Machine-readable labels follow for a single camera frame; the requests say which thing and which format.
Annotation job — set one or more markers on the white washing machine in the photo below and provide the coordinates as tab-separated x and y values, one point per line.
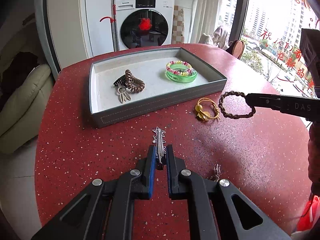
143	22

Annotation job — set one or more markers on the white tall cabinet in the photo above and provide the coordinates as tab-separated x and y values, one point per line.
98	17

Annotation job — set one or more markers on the white curtain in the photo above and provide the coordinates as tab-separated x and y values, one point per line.
206	7

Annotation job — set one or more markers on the white fluffy cloth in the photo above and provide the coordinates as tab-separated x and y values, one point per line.
222	36

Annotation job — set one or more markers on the black claw hair clip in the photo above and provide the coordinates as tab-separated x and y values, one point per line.
118	81

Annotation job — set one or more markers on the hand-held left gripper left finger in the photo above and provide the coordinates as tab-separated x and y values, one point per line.
150	175

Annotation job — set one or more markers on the dark clothes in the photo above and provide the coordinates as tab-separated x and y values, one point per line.
25	62

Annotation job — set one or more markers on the orange chair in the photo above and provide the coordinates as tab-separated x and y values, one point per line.
237	48

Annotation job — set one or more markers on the checkered board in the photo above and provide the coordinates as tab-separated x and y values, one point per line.
178	25

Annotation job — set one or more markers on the grey jewelry tray box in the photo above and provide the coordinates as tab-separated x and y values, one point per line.
150	75

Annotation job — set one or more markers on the cream leather sofa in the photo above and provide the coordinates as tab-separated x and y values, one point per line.
22	110

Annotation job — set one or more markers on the silver star hair clip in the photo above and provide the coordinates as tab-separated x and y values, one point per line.
159	140

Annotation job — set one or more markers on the silver bunny hair clip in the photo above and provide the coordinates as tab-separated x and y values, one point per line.
123	96

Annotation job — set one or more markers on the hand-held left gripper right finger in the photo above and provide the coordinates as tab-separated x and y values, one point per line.
170	175

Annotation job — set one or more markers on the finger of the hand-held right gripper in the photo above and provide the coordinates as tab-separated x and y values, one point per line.
265	102

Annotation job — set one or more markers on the rhinestone hair clip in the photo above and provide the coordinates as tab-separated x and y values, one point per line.
216	173

